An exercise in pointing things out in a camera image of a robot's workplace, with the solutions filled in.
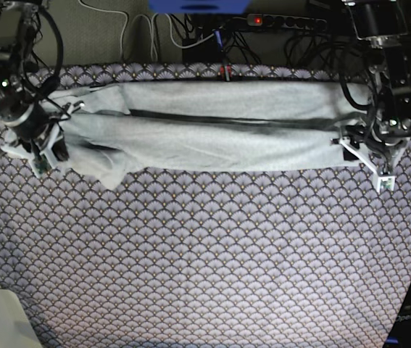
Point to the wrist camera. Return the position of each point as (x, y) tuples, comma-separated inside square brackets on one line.
[(40, 166), (383, 182)]

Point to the black power strip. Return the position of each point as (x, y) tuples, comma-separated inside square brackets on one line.
[(277, 22)]

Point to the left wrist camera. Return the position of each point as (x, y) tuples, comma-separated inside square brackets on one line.
[(383, 182)]

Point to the light grey T-shirt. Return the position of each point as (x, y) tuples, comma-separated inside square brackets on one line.
[(203, 127)]

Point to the blue mount plate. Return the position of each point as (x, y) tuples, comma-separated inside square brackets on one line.
[(199, 6)]

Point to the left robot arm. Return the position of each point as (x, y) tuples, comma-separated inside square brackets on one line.
[(378, 29)]

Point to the black box under table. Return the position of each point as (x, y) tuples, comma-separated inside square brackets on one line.
[(206, 52)]

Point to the fan-patterned grey tablecloth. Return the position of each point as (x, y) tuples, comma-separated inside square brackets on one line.
[(315, 258)]

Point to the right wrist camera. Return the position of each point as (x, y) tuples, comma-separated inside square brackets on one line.
[(40, 166)]

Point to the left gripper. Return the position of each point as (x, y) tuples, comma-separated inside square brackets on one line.
[(379, 146)]

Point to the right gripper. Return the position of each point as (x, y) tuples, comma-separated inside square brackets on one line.
[(44, 131)]

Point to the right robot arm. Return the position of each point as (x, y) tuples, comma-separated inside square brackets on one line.
[(17, 61)]

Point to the red black clamp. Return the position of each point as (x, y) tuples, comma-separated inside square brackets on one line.
[(226, 73)]

